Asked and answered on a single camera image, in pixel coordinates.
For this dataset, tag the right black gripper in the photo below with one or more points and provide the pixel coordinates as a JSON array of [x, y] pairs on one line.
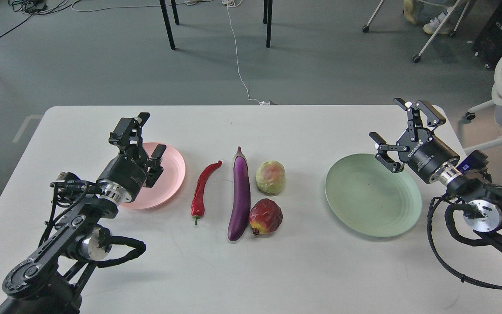
[[427, 153]]

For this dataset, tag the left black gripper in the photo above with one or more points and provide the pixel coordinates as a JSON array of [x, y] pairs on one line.
[[123, 179]]

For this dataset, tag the red chili pepper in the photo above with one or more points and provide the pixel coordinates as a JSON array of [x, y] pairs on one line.
[[197, 208]]

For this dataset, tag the green-pink guava fruit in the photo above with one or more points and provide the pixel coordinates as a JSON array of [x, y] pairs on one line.
[[270, 177]]

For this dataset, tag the red pomegranate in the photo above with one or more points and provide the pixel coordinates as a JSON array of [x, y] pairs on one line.
[[265, 217]]

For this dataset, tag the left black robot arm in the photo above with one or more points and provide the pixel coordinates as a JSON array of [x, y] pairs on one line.
[[74, 244]]

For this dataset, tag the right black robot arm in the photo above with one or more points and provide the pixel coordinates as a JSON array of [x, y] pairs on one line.
[[474, 213]]

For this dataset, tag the green plate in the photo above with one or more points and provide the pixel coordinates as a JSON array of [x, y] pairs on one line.
[[370, 199]]

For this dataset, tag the person's white shoe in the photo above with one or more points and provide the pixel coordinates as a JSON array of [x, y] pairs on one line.
[[438, 24]]

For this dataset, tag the purple eggplant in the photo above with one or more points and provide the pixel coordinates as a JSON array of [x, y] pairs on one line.
[[241, 197]]

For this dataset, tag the black equipment case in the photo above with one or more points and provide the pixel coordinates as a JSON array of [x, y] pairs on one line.
[[488, 44]]

